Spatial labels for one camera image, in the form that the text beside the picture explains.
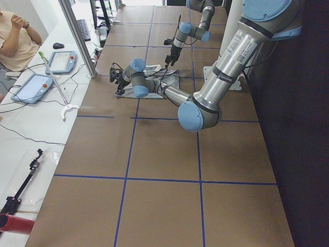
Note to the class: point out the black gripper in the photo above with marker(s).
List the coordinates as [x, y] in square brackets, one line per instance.
[120, 83]
[173, 50]

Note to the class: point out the red cylinder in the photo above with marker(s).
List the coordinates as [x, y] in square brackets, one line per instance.
[15, 224]

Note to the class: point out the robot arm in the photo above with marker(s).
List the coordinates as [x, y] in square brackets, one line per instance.
[260, 21]
[185, 29]

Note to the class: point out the seated person beige shirt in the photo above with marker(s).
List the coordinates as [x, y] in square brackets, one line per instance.
[19, 41]

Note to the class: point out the black keyboard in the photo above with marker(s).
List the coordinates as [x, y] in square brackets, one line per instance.
[83, 28]

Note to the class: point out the black computer mouse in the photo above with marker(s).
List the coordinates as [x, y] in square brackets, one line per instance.
[58, 45]

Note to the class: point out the reacher grabber stick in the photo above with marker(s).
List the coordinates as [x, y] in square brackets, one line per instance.
[68, 106]

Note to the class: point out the teach pendant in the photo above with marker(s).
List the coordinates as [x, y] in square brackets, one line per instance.
[62, 62]
[34, 88]

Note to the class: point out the upper teach pendant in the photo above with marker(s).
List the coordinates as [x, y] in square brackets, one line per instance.
[62, 62]

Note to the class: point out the aluminium frame post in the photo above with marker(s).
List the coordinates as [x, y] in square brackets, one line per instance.
[71, 20]

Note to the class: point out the lower teach pendant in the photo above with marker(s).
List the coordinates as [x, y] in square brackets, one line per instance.
[34, 88]

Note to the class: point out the striped polo shirt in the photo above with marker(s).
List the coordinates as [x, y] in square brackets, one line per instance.
[155, 74]

